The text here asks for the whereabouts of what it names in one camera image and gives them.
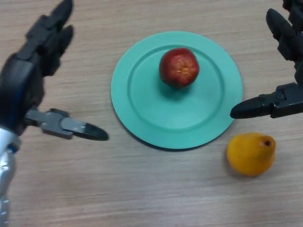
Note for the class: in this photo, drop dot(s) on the green round plate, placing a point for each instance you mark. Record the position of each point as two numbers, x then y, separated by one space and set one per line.
175 113

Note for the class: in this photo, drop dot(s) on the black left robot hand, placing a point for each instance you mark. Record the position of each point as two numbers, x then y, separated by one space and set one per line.
19 82

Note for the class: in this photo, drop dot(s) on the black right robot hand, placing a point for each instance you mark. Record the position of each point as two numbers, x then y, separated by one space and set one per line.
287 101

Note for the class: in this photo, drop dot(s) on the yellow pear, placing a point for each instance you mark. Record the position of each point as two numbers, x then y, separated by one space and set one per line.
249 156

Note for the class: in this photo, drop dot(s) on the red apple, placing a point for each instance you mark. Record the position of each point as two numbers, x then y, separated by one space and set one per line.
178 68

